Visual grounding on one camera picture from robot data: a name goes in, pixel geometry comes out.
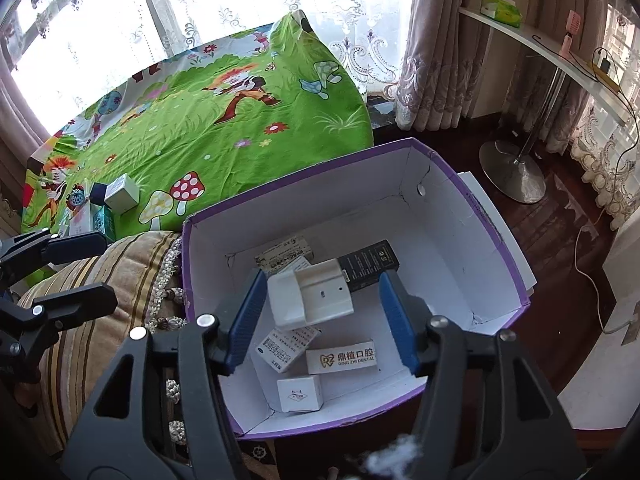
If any white plastic holder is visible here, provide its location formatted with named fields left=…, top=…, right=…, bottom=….
left=266, top=258, right=357, bottom=329

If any white cube box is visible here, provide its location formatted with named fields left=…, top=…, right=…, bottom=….
left=102, top=173, right=141, bottom=214

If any green cartoon printed sheet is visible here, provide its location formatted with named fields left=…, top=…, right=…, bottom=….
left=22, top=10, right=373, bottom=281

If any small white box red logo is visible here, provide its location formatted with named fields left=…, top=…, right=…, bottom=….
left=276, top=374, right=324, bottom=414

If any white fluff tuft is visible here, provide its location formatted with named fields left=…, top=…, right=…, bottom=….
left=360, top=432, right=418, bottom=478

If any white curved shelf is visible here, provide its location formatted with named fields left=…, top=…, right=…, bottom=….
left=459, top=6, right=640, bottom=126

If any white text-covered medicine box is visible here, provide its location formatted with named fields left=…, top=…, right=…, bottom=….
left=256, top=326, right=322, bottom=375

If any striped cushion with tassels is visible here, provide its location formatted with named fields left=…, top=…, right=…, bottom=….
left=17, top=230, right=188, bottom=456

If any wall socket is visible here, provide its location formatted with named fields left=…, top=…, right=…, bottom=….
left=621, top=305, right=640, bottom=346

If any metal leg with round base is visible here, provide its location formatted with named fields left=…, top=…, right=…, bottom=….
left=479, top=65, right=568, bottom=205

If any yellow power strip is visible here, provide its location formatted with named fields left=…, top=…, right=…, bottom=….
left=592, top=57, right=623, bottom=93

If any white lace curtain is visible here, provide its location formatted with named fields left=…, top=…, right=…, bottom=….
left=0, top=0, right=416, bottom=126
left=570, top=5, right=640, bottom=231

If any brown ship wheel print cloth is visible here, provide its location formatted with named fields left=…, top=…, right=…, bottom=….
left=235, top=437, right=281, bottom=480

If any white cable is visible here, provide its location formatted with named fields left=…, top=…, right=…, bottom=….
left=572, top=220, right=628, bottom=336

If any white and yellow long box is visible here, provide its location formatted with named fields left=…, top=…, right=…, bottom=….
left=305, top=345, right=379, bottom=376

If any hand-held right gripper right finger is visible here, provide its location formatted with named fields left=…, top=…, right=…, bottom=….
left=378, top=271, right=587, bottom=480

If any purple-edged white cardboard box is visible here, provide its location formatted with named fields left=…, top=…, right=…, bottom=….
left=181, top=137, right=532, bottom=438

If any black box with gold print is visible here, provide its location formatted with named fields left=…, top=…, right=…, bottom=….
left=336, top=238, right=402, bottom=294

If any pink handheld fan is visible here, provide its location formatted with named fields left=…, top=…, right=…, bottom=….
left=562, top=9, right=583, bottom=58

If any beige text-covered box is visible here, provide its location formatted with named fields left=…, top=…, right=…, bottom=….
left=254, top=234, right=313, bottom=275

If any teal box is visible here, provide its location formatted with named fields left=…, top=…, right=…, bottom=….
left=94, top=206, right=118, bottom=242

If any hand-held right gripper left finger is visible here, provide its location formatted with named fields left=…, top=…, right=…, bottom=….
left=60, top=269, right=269, bottom=480

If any green tissue pack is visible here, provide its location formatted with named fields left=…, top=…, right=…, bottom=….
left=481, top=0, right=522, bottom=28

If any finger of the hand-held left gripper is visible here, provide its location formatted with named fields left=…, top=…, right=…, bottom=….
left=0, top=282, right=119, bottom=361
left=0, top=230, right=109, bottom=281

